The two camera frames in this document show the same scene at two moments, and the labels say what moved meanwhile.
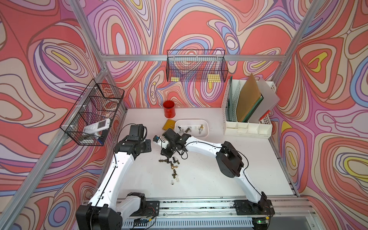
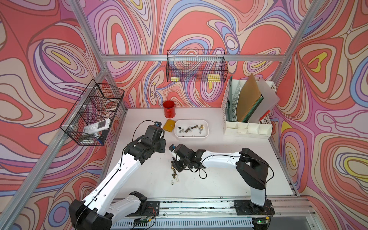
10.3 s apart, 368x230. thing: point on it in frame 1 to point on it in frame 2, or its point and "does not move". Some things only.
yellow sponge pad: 169,124 does not move
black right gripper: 166,153 to 177,166
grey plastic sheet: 270,98 does not move
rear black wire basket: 197,65 does not move
